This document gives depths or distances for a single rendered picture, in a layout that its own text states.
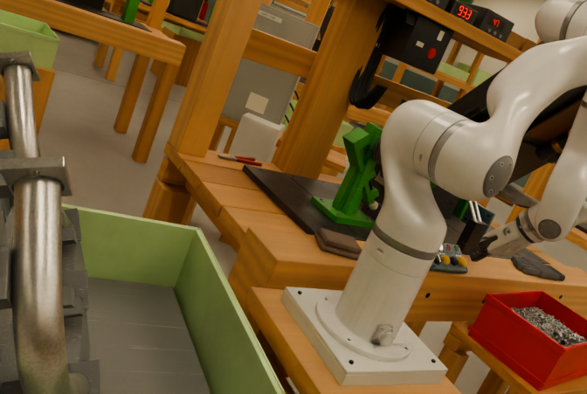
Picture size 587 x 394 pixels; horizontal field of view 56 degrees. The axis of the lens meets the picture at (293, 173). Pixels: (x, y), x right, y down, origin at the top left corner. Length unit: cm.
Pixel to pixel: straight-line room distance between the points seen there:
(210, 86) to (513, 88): 88
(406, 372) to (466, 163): 38
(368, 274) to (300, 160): 90
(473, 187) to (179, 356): 50
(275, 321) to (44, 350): 67
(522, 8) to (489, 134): 1250
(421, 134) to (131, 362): 56
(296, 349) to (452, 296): 71
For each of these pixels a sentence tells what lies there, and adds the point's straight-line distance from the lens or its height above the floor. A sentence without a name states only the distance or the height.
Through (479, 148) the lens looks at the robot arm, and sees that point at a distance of 88.
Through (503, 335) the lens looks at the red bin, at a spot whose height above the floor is 86.
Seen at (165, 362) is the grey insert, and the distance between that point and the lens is 84.
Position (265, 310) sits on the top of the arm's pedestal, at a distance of 105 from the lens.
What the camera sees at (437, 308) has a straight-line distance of 158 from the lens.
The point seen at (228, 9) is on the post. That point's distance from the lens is 156.
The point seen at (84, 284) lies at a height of 95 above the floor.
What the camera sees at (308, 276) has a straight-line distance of 120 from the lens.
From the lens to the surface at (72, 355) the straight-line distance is 69.
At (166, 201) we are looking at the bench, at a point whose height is 72.
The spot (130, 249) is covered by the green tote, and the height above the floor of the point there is 90.
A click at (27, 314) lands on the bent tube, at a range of 39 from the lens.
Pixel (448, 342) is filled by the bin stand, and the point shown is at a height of 75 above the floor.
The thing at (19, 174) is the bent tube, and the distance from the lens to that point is 41.
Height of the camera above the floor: 135
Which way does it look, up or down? 15 degrees down
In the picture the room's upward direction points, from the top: 22 degrees clockwise
